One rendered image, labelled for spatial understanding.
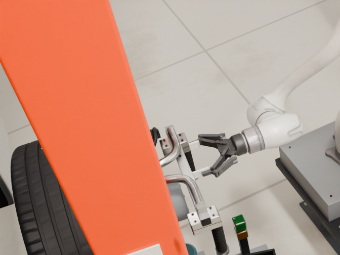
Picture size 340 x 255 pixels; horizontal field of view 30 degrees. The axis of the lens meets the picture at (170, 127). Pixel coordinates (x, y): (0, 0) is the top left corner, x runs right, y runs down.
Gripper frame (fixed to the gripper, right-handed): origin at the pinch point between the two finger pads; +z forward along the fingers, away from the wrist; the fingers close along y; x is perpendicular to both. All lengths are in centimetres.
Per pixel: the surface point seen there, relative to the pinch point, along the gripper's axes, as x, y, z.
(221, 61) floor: -83, 152, -50
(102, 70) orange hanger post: 107, -81, 16
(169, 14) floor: -83, 220, -34
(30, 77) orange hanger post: 109, -81, 25
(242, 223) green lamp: -17.2, -19.4, -10.5
